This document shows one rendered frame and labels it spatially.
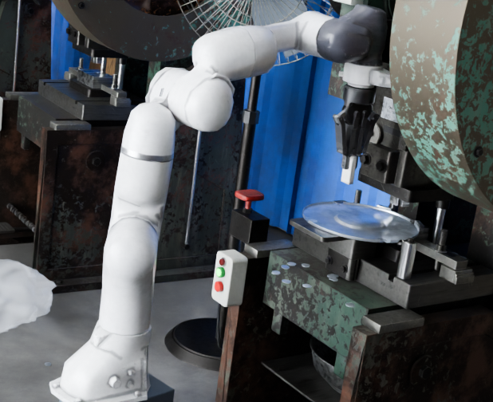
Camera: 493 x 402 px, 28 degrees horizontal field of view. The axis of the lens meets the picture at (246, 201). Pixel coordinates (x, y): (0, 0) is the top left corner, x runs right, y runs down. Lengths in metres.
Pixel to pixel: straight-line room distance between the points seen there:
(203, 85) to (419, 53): 0.43
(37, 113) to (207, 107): 1.99
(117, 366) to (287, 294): 0.58
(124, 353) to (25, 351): 1.26
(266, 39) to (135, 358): 0.73
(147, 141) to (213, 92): 0.16
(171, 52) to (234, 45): 1.53
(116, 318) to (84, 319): 1.51
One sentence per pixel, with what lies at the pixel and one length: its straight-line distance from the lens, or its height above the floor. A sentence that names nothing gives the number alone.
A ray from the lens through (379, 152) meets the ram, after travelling 2.44.
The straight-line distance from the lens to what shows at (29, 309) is 3.43.
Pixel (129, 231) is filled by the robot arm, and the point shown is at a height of 0.83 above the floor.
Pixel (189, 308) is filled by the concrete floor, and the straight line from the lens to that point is 3.83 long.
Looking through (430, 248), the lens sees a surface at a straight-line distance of 2.47.
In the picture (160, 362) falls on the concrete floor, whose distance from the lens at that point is 3.39.
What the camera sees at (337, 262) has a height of 0.68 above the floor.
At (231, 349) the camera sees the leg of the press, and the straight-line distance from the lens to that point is 2.69.
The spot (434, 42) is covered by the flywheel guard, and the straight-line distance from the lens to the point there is 1.90.
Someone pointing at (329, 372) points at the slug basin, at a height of 0.38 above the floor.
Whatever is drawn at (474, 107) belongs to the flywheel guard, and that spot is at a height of 1.19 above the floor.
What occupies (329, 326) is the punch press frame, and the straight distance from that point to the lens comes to 2.44.
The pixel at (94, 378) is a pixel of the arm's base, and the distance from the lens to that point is 2.15.
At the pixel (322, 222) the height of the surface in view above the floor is 0.78.
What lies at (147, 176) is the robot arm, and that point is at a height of 0.94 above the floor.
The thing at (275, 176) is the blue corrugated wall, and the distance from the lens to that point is 4.79.
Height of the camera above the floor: 1.50
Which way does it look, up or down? 17 degrees down
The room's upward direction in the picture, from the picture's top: 8 degrees clockwise
